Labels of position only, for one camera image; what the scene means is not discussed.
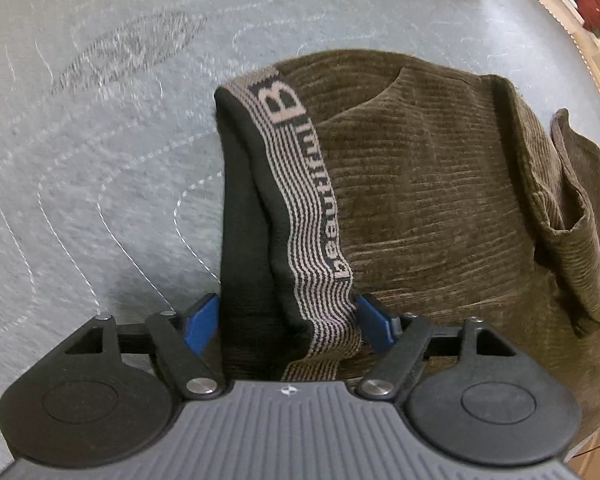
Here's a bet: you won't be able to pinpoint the brown corduroy pants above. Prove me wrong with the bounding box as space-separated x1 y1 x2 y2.
214 50 600 463

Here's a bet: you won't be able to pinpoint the beige wooden border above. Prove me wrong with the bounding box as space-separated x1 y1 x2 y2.
500 0 600 143

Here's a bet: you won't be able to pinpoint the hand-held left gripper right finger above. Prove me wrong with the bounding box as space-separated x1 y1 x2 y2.
352 294 527 402

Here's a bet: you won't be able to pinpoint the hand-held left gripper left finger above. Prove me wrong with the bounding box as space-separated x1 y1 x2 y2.
55 292 227 401

